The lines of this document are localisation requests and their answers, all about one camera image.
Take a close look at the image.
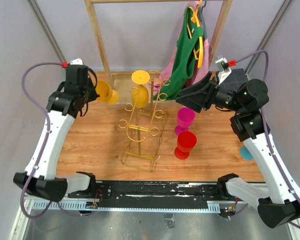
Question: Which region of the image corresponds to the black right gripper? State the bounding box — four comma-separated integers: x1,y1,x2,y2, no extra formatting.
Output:
176,71,245,113

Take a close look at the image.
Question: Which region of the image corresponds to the magenta wine glass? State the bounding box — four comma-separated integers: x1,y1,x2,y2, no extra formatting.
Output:
174,107,196,136

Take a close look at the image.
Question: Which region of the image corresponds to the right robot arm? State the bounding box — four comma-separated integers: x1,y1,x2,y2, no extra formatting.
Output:
176,72,300,229

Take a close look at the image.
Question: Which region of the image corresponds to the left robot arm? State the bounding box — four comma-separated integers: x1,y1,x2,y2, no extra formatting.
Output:
13,58,99,202

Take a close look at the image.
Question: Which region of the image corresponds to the wooden clothes rack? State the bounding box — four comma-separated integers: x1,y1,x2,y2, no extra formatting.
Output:
85,0,233,109

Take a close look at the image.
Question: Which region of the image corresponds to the red wine glass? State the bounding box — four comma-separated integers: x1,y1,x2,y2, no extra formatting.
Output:
174,131,197,160

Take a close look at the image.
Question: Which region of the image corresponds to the blue wine glass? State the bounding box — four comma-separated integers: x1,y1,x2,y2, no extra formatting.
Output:
240,146,254,161

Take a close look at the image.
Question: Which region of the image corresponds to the pink garment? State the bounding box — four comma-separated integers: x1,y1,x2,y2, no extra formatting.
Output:
157,8,210,87

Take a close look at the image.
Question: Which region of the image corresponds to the dark grey folded cloth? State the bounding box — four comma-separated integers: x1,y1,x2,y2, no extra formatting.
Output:
224,68,248,89

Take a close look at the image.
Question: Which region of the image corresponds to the green garment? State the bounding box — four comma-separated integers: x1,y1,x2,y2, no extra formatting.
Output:
153,7,196,100

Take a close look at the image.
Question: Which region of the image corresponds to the yellow clothes hanger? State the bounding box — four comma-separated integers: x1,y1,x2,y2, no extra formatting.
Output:
186,0,205,69

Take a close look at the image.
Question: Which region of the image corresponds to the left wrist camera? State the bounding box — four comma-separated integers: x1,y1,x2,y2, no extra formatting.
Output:
61,58,84,69

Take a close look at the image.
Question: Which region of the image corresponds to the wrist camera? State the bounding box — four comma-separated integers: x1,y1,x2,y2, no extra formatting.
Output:
61,58,84,69
215,55,237,86

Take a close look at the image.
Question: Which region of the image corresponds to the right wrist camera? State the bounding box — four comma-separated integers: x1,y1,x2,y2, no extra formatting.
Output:
215,55,237,86

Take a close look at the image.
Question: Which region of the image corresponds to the gold wire wine glass rack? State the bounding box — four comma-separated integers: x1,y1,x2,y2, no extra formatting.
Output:
119,70,168,173

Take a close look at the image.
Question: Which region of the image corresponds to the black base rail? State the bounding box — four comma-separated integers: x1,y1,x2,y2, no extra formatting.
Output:
67,180,242,213

